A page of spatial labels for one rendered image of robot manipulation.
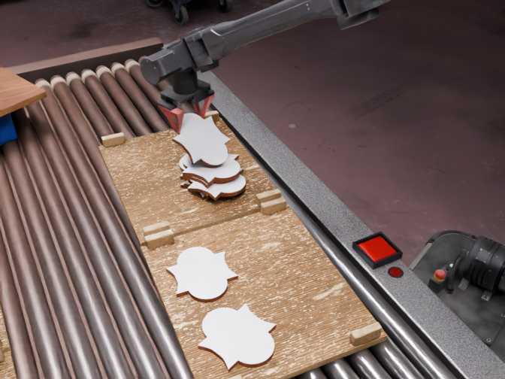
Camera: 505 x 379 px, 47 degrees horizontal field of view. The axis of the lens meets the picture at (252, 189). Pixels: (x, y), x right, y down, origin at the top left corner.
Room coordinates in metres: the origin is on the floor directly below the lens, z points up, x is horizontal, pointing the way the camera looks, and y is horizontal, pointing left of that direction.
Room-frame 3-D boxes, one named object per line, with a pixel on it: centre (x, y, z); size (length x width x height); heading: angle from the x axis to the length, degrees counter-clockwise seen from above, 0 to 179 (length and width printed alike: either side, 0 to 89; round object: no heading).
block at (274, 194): (1.05, -0.04, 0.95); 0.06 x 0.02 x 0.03; 114
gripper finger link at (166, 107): (1.16, 0.16, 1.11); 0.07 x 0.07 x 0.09; 49
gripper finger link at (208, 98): (1.20, 0.13, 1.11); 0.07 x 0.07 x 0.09; 49
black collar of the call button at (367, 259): (0.90, -0.27, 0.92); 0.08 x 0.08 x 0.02; 27
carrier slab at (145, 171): (1.18, 0.16, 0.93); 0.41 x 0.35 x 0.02; 24
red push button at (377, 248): (0.90, -0.27, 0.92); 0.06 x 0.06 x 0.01; 27
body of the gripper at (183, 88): (1.18, 0.15, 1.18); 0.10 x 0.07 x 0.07; 139
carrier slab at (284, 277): (0.79, 0.00, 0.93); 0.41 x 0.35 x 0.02; 23
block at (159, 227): (0.94, 0.21, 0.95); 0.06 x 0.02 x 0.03; 114
